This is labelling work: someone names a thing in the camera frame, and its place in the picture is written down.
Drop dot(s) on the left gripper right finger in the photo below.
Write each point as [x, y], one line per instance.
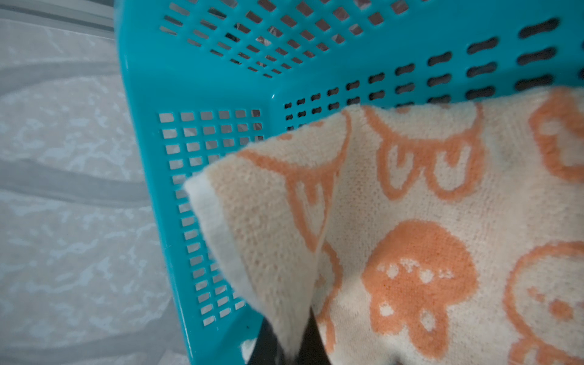
[312, 350]

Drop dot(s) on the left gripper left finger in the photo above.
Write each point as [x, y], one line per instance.
[267, 350]

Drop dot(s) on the orange rabbit towel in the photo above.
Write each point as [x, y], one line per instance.
[434, 234]

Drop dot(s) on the teal plastic basket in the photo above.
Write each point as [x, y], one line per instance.
[205, 78]

